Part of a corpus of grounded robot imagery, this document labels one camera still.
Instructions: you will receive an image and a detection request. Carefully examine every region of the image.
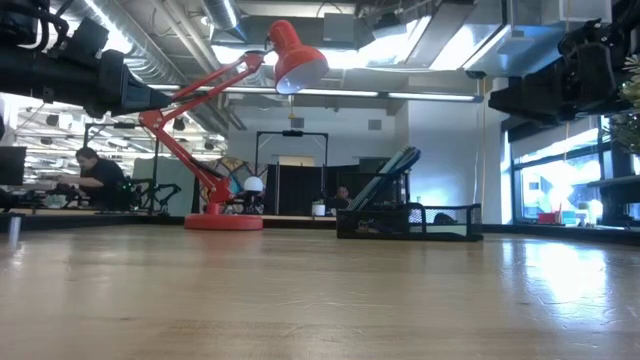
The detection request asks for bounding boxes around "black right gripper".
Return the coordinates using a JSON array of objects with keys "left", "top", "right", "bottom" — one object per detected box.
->
[{"left": 487, "top": 18, "right": 640, "bottom": 126}]

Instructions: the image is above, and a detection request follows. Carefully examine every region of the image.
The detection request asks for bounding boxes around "black computer monitor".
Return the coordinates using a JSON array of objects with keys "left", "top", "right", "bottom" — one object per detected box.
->
[{"left": 0, "top": 145, "right": 28, "bottom": 187}]

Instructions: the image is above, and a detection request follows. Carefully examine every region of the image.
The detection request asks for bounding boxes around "black partition panel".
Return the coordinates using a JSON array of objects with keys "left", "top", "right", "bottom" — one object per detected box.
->
[{"left": 263, "top": 163, "right": 362, "bottom": 217}]

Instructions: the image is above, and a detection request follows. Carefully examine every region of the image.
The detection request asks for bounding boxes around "person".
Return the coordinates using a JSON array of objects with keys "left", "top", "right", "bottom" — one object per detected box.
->
[
  {"left": 327, "top": 185, "right": 353, "bottom": 211},
  {"left": 57, "top": 146, "right": 132, "bottom": 212}
]

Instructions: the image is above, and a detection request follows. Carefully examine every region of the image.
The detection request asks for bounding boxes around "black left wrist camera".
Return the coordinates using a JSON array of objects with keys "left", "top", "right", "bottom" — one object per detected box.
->
[{"left": 63, "top": 17, "right": 111, "bottom": 64}]

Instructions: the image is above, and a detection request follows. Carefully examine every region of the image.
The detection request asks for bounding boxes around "green pencil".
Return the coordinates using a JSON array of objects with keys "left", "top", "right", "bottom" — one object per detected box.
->
[{"left": 345, "top": 152, "right": 410, "bottom": 211}]

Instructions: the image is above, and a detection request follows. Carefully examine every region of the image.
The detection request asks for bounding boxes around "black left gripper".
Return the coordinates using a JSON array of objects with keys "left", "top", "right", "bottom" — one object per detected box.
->
[{"left": 0, "top": 47, "right": 174, "bottom": 119}]

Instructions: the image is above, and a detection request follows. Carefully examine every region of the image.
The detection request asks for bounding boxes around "artificial potted plant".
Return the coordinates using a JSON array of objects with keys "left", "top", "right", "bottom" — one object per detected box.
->
[{"left": 609, "top": 52, "right": 640, "bottom": 157}]

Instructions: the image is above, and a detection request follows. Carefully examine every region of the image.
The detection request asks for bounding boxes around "black mesh desk organizer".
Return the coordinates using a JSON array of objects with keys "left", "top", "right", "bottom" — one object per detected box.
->
[{"left": 335, "top": 172, "right": 485, "bottom": 243}]

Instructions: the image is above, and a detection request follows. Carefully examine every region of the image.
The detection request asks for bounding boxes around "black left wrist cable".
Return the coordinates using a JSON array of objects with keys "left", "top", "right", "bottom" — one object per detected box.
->
[{"left": 17, "top": 2, "right": 70, "bottom": 51}]

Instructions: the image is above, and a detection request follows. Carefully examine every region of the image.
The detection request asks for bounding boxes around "colourful patterned panel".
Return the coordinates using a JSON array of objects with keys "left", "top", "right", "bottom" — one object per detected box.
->
[{"left": 214, "top": 155, "right": 251, "bottom": 192}]

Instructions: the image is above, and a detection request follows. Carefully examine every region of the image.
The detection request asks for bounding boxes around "red desk lamp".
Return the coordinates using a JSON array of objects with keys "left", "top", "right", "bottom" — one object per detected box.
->
[{"left": 138, "top": 18, "right": 330, "bottom": 232}]

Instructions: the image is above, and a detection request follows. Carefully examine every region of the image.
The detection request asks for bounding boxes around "black rectangular stand frame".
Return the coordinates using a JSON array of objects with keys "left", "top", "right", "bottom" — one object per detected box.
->
[{"left": 254, "top": 129, "right": 330, "bottom": 169}]

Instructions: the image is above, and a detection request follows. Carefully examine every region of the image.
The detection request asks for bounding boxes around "green sticky note pad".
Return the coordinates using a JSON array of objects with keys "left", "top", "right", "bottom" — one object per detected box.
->
[{"left": 423, "top": 223, "right": 469, "bottom": 237}]

